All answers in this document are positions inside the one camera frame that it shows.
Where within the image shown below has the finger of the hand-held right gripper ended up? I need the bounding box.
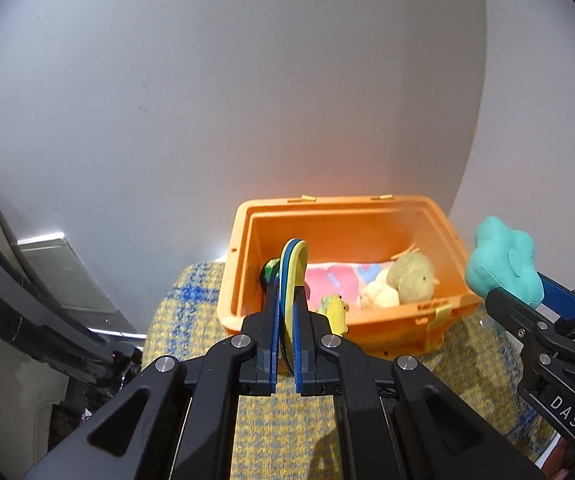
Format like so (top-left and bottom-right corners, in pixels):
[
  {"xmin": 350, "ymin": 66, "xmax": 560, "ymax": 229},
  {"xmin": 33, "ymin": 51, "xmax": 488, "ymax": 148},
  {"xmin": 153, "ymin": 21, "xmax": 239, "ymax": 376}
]
[
  {"xmin": 485, "ymin": 287, "xmax": 571, "ymax": 361},
  {"xmin": 535, "ymin": 271, "xmax": 575, "ymax": 333}
]

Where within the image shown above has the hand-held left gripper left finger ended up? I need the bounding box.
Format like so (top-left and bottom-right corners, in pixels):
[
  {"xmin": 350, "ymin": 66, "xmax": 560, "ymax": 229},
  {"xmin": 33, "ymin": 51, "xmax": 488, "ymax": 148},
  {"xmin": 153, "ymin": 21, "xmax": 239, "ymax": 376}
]
[{"xmin": 25, "ymin": 280, "xmax": 283, "ymax": 480}]

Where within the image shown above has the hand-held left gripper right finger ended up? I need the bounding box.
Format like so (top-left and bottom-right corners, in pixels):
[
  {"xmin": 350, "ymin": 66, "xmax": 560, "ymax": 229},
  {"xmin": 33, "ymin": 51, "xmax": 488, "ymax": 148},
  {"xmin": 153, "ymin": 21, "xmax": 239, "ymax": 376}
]
[{"xmin": 291, "ymin": 286, "xmax": 548, "ymax": 480}]

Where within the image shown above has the teal plush toy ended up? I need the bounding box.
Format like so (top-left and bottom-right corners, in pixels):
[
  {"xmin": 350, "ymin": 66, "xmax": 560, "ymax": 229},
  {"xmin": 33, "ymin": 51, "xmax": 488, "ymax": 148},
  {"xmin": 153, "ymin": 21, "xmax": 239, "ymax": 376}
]
[{"xmin": 465, "ymin": 216, "xmax": 543, "ymax": 310}]

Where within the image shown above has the small yellow toy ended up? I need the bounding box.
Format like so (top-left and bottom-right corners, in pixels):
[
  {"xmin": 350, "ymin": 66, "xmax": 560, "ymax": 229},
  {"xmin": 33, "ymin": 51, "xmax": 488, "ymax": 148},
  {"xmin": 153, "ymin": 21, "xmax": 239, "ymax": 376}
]
[{"xmin": 325, "ymin": 294, "xmax": 351, "ymax": 335}]

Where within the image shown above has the black and green ball toy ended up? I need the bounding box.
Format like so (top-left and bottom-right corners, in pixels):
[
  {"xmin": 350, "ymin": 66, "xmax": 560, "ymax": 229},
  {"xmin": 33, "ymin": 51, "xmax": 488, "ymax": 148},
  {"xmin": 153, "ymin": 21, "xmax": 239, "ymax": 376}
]
[{"xmin": 260, "ymin": 258, "xmax": 282, "ymax": 294}]

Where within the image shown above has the yellow plush chick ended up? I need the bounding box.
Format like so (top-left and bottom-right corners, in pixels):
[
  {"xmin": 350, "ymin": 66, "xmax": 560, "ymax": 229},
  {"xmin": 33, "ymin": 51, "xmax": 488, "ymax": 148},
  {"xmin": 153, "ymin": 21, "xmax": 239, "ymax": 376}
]
[{"xmin": 386, "ymin": 252, "xmax": 441, "ymax": 305}]

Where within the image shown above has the orange plastic storage bin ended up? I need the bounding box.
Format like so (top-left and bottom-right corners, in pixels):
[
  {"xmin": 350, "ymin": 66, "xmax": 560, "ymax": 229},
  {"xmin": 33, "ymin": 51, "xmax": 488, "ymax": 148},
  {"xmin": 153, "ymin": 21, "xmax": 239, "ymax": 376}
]
[{"xmin": 216, "ymin": 195, "xmax": 483, "ymax": 358}]

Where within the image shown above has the yellow and blue woven blanket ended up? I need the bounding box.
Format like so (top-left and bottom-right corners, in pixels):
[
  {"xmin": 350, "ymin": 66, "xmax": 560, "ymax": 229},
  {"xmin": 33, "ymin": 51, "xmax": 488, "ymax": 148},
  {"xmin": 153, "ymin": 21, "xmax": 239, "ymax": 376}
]
[{"xmin": 142, "ymin": 260, "xmax": 558, "ymax": 480}]

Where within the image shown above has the pale yellow plush toy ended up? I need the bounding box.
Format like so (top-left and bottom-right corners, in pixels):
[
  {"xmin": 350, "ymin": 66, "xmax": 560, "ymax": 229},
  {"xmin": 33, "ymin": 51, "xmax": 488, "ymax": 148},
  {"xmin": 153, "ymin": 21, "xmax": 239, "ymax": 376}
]
[{"xmin": 360, "ymin": 280, "xmax": 401, "ymax": 310}]

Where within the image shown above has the grey flat panel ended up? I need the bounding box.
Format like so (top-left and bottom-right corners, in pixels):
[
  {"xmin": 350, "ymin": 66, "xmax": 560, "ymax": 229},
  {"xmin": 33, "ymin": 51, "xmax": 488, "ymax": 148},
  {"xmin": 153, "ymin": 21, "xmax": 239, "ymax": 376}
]
[{"xmin": 18, "ymin": 232, "xmax": 119, "ymax": 314}]

